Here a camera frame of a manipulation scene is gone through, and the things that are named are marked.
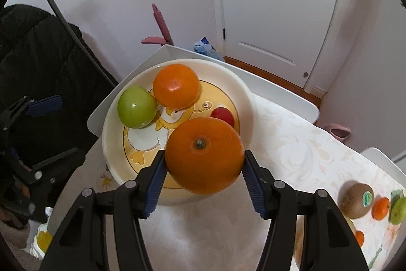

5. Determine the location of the large orange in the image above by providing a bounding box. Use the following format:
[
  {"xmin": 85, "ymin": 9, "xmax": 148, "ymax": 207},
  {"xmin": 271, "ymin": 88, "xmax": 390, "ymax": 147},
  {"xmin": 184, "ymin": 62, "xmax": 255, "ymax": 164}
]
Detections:
[
  {"xmin": 165, "ymin": 117, "xmax": 244, "ymax": 195},
  {"xmin": 153, "ymin": 63, "xmax": 200, "ymax": 110}
]

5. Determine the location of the green apple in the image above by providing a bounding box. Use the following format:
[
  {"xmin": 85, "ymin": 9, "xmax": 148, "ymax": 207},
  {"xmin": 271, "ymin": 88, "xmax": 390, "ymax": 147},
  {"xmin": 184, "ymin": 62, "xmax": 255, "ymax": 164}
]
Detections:
[
  {"xmin": 117, "ymin": 86, "xmax": 158, "ymax": 129},
  {"xmin": 390, "ymin": 197, "xmax": 406, "ymax": 225}
]

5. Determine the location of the red cherry tomato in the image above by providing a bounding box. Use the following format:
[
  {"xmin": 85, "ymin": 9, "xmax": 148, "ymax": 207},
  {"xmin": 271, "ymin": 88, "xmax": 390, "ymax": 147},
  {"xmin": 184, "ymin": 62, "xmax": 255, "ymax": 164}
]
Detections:
[{"xmin": 211, "ymin": 107, "xmax": 235, "ymax": 127}]

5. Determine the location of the brown kiwi with sticker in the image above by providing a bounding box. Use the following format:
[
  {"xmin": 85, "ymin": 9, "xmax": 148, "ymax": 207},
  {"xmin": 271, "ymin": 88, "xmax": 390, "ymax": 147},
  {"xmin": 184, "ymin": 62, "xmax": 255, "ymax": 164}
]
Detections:
[{"xmin": 339, "ymin": 183, "xmax": 374, "ymax": 219}]

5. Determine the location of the small tangerine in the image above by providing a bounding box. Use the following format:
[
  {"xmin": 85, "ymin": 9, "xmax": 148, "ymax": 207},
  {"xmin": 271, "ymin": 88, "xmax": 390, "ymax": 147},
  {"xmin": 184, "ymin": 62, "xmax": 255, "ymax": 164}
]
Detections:
[
  {"xmin": 372, "ymin": 197, "xmax": 390, "ymax": 221},
  {"xmin": 355, "ymin": 230, "xmax": 365, "ymax": 247}
]

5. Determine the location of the cream plate with duck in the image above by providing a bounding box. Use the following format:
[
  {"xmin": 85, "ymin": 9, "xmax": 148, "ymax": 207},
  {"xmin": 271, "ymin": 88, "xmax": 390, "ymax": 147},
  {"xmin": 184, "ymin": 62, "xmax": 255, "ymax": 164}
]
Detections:
[{"xmin": 102, "ymin": 58, "xmax": 256, "ymax": 206}]

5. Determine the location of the floral white tablecloth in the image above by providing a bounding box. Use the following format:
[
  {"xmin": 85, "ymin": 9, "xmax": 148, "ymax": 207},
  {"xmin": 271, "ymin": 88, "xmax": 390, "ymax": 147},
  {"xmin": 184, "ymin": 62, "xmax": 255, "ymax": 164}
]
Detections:
[{"xmin": 47, "ymin": 96, "xmax": 405, "ymax": 270}]

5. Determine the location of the white table tray left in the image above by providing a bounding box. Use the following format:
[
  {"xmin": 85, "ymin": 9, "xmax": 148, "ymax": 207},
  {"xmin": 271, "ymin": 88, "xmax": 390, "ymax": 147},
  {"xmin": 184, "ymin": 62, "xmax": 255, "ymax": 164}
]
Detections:
[{"xmin": 87, "ymin": 46, "xmax": 319, "ymax": 137}]

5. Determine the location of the white table tray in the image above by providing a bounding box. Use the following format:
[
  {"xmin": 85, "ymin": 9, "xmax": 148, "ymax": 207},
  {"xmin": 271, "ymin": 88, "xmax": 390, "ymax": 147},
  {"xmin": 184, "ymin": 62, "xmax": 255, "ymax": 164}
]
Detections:
[
  {"xmin": 87, "ymin": 46, "xmax": 319, "ymax": 137},
  {"xmin": 361, "ymin": 147, "xmax": 406, "ymax": 187}
]

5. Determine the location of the pink slipper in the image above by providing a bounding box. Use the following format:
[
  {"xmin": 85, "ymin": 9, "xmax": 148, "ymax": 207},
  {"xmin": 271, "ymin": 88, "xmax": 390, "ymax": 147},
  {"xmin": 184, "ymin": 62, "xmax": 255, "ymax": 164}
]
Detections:
[{"xmin": 324, "ymin": 124, "xmax": 352, "ymax": 143}]

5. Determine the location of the white table tray right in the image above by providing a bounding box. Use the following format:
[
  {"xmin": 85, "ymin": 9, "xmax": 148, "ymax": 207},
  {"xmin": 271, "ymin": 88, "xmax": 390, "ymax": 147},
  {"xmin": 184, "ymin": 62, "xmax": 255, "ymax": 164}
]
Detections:
[{"xmin": 361, "ymin": 147, "xmax": 406, "ymax": 187}]

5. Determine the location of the black curved pole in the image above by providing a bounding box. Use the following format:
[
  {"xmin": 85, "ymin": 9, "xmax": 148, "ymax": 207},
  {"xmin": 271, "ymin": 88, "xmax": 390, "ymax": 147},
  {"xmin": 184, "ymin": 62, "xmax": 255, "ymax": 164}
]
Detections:
[{"xmin": 47, "ymin": 0, "xmax": 116, "ymax": 88}]

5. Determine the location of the white door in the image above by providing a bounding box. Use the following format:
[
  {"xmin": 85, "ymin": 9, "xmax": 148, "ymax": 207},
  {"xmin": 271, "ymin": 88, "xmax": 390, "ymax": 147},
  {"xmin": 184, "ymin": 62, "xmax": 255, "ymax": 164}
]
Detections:
[{"xmin": 215, "ymin": 0, "xmax": 336, "ymax": 88}]

